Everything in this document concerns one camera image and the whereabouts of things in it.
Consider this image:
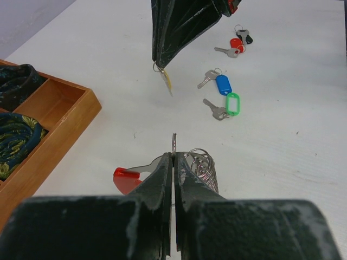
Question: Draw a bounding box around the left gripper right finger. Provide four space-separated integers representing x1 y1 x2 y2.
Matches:
175 152 341 259

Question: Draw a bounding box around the key with green tag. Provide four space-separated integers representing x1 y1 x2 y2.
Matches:
203 93 240 121

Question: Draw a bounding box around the wooden compartment tray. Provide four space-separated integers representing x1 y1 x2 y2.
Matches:
1 71 101 223

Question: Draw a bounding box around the key with blue tag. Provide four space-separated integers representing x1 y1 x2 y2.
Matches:
197 70 233 96

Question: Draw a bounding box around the key with black tag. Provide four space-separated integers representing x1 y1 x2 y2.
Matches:
234 24 253 46

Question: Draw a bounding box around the key with red tag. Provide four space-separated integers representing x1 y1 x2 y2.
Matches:
214 38 246 59

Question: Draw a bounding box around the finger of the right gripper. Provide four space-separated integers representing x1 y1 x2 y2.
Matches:
151 0 165 62
159 0 236 67

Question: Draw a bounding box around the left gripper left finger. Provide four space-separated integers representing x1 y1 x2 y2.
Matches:
1 153 173 259

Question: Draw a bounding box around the rolled dark tie centre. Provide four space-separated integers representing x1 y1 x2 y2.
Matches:
1 64 46 112

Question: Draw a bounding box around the key with yellow tag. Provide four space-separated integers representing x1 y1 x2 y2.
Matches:
152 62 173 97

